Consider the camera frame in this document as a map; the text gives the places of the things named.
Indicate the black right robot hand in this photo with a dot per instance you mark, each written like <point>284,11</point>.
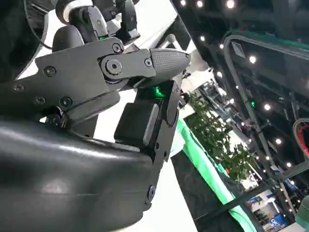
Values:
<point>72,169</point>

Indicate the green table cloth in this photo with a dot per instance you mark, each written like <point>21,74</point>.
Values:
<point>205,169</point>

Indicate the green leafy plant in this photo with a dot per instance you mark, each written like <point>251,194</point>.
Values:
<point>217,135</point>

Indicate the black ceiling truss frame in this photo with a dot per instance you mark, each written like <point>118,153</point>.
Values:
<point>260,135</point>

